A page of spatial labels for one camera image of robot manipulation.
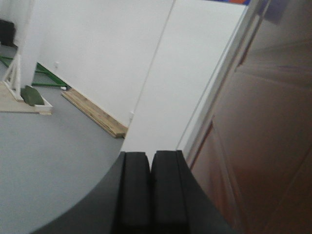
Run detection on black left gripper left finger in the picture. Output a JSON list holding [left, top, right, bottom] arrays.
[[35, 152, 151, 234]]

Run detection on white foreground panel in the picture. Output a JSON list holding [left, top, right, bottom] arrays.
[[122, 0, 247, 156]]

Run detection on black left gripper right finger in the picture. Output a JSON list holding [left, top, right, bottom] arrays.
[[151, 151, 236, 234]]

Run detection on brown wooden door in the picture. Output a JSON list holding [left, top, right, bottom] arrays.
[[189, 0, 312, 234]]

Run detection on white wooden door frame stand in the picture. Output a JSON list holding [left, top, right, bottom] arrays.
[[176, 0, 271, 164]]

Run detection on green sandbag on far base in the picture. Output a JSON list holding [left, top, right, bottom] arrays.
[[20, 85, 44, 106]]

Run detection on stack of wooden planks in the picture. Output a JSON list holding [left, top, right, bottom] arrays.
[[61, 88, 128, 138]]

